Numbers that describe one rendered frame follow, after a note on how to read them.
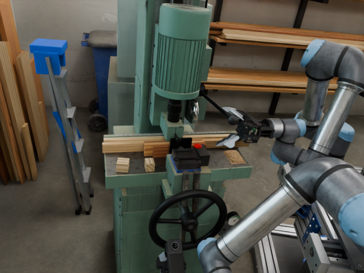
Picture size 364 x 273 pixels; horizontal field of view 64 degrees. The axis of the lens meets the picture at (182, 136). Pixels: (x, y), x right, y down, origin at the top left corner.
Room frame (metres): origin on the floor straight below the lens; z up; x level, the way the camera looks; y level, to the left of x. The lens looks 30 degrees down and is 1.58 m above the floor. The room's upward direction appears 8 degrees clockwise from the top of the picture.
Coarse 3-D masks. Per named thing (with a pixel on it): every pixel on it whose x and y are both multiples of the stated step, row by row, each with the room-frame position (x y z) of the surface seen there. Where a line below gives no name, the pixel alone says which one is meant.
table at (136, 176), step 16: (112, 160) 0.94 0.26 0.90; (144, 160) 0.97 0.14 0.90; (160, 160) 0.98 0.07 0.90; (224, 160) 1.04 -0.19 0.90; (112, 176) 0.84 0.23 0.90; (128, 176) 0.86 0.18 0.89; (144, 176) 0.88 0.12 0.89; (160, 176) 0.90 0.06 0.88; (224, 176) 0.99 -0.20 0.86; (240, 176) 1.01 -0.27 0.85
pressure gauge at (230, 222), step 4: (232, 212) 0.96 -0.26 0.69; (236, 212) 0.97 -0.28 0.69; (228, 216) 0.95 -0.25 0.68; (232, 216) 0.94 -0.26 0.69; (236, 216) 0.95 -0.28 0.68; (228, 220) 0.94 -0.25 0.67; (232, 220) 0.94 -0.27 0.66; (236, 220) 0.95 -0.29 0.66; (228, 224) 0.94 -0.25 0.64; (232, 224) 0.95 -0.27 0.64
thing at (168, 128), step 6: (162, 114) 1.13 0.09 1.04; (162, 120) 1.11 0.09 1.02; (180, 120) 1.09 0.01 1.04; (162, 126) 1.10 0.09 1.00; (168, 126) 1.03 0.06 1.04; (174, 126) 1.03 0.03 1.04; (180, 126) 1.04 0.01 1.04; (162, 132) 1.09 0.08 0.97; (168, 132) 1.02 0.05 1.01; (174, 132) 1.03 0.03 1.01; (180, 132) 1.04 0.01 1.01; (168, 138) 1.02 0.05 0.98
